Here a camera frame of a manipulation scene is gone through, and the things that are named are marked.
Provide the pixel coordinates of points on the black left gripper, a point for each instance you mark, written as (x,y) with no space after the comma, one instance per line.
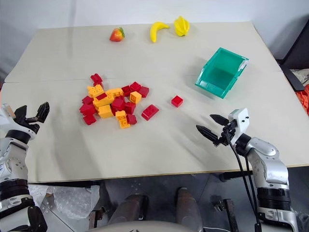
(32,123)

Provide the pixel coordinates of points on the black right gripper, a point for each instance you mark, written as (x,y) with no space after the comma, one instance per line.
(227,136)

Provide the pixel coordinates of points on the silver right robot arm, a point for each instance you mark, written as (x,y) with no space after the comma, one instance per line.
(270,164)

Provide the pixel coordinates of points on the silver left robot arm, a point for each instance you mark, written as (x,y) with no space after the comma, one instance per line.
(14,166)

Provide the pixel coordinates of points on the green plastic bin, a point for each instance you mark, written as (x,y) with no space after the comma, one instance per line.
(218,75)

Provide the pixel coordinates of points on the long red building block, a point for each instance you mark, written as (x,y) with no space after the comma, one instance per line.
(150,112)

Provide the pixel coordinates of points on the flat red building block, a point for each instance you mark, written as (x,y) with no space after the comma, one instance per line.
(101,96)

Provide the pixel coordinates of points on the dark rounded shape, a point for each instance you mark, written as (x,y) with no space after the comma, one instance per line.
(187,206)
(129,209)

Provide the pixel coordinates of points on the orange plastic item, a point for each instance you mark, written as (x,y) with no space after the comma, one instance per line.
(303,99)

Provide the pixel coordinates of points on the clear plastic wrap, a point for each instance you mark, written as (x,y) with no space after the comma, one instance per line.
(67,200)

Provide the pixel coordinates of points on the yellow toy starfruit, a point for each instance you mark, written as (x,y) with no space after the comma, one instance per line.
(181,26)

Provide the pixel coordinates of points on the yellow toy banana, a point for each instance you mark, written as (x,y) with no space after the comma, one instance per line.
(157,30)

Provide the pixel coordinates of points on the black chair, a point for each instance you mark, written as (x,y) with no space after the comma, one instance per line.
(295,48)

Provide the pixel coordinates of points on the red toy strawberry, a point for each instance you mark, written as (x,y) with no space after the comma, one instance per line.
(117,35)

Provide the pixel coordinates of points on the beige robot torso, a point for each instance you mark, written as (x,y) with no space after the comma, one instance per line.
(144,226)

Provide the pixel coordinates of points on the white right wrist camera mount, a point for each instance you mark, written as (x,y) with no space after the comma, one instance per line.
(240,120)

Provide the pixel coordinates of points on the black table frame bar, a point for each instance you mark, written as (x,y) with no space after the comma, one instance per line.
(235,175)

